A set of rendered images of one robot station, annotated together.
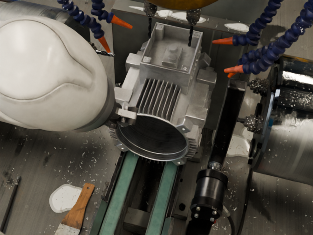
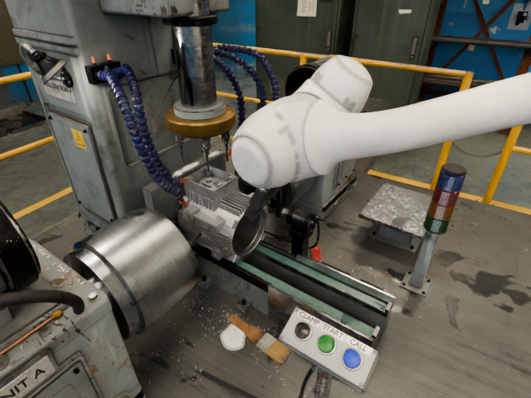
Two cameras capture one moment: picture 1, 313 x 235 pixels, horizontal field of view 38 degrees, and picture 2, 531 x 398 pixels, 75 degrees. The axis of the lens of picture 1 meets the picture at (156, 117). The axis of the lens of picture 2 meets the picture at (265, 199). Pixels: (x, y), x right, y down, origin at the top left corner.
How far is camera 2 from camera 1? 0.74 m
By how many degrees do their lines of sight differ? 50
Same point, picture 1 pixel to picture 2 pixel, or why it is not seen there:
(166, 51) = (208, 183)
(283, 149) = not seen: hidden behind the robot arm
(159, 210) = (288, 261)
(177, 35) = (197, 177)
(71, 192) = (230, 332)
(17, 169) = (185, 369)
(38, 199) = (224, 358)
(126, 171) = (250, 269)
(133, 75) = (201, 215)
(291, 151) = not seen: hidden behind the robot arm
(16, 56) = (356, 65)
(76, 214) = (252, 332)
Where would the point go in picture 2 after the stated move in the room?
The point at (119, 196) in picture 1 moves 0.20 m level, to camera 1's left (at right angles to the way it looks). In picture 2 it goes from (269, 278) to (234, 336)
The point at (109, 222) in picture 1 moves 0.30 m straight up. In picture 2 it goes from (286, 287) to (290, 194)
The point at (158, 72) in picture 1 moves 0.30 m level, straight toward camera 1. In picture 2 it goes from (224, 189) to (329, 215)
